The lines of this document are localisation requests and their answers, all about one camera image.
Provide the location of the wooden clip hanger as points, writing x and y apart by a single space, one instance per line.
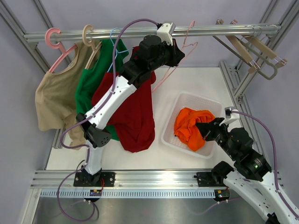
263 48
242 52

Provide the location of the green t shirt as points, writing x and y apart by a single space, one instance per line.
91 78

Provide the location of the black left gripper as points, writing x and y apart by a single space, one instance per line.
175 54

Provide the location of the aluminium frame posts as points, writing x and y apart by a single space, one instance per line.
31 46
238 80

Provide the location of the aluminium frame right posts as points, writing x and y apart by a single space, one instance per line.
238 80

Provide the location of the silver clothes rail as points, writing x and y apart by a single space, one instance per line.
139 32

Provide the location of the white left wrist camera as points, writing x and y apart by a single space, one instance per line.
165 31

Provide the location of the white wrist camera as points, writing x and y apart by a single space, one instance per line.
231 115
165 31

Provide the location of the aluminium frame left posts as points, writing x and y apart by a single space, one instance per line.
31 46

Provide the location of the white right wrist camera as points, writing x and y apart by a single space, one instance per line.
231 115

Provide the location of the white slotted cable duct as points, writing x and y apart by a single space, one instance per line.
137 193

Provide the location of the dark red t shirt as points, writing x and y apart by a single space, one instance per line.
133 123

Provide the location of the thin pink wire hanger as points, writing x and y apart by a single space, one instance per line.
185 45

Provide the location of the grey plastic hanger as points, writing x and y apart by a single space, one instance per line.
261 59

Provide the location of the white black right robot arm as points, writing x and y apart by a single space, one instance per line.
251 176

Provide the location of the beige plastic hanger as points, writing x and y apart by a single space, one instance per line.
90 43

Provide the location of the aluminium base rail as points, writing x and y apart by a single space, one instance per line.
125 179

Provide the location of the orange t shirt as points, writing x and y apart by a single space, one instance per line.
185 127

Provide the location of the beige t shirt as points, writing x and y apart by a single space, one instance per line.
55 96

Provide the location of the white plastic basket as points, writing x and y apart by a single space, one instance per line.
195 102

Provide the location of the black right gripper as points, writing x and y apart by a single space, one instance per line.
206 129

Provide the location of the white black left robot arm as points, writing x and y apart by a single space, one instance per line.
152 53

